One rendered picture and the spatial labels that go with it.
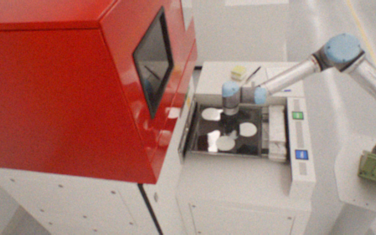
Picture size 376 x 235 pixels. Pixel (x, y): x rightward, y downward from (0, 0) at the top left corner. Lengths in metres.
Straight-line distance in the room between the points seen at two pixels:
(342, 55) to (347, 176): 0.60
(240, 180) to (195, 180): 0.22
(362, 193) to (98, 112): 1.20
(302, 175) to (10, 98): 1.12
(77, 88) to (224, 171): 0.95
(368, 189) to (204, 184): 0.75
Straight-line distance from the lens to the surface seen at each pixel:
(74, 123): 0.88
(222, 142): 1.51
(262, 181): 1.47
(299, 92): 1.73
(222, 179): 1.47
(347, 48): 1.29
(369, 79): 1.33
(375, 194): 1.56
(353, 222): 1.90
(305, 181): 1.33
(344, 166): 1.61
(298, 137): 1.49
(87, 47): 0.67
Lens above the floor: 2.04
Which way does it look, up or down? 43 degrees down
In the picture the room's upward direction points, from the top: 10 degrees counter-clockwise
